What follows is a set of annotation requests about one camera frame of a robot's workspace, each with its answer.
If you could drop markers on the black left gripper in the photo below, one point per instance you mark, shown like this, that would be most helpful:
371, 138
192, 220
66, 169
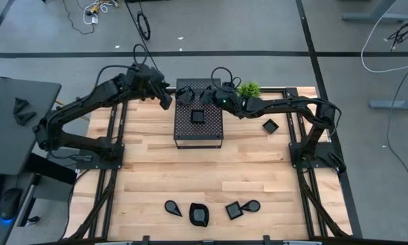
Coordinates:
144, 83

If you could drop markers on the dark grey desk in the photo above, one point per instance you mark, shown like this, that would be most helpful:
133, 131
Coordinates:
7, 143

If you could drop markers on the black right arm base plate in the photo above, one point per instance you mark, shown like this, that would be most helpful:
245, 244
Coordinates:
295, 164

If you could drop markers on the green plant in white pot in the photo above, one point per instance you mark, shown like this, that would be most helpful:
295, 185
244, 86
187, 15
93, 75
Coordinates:
250, 89

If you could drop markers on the grey desk foot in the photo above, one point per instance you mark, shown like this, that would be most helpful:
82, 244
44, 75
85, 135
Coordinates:
394, 104
374, 16

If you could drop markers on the black leaf-shaped mini plate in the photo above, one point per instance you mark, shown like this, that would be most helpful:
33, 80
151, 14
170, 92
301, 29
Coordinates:
199, 215
185, 96

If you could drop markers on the black perforated metal shelf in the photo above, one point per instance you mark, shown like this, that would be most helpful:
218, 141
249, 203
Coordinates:
207, 132

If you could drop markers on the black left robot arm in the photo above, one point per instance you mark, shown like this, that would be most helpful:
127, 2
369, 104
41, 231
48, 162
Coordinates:
88, 102

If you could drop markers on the black teardrop mini plate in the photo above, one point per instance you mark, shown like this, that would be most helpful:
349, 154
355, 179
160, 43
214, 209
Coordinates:
253, 206
171, 206

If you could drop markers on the black computer mouse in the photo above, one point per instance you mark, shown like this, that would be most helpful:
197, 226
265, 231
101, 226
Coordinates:
9, 202

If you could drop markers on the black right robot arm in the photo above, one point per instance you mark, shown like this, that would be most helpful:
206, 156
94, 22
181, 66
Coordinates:
282, 107

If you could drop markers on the black square mini plate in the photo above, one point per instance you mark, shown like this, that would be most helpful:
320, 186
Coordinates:
270, 126
197, 116
234, 210

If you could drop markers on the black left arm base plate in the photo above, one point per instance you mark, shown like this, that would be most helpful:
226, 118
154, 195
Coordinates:
88, 165

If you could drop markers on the black desk leg base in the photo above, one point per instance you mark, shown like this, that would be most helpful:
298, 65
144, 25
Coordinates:
54, 177

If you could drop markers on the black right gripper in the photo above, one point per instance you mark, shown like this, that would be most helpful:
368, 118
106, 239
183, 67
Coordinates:
229, 100

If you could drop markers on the black angular plastic part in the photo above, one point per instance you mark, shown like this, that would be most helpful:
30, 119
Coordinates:
24, 118
19, 105

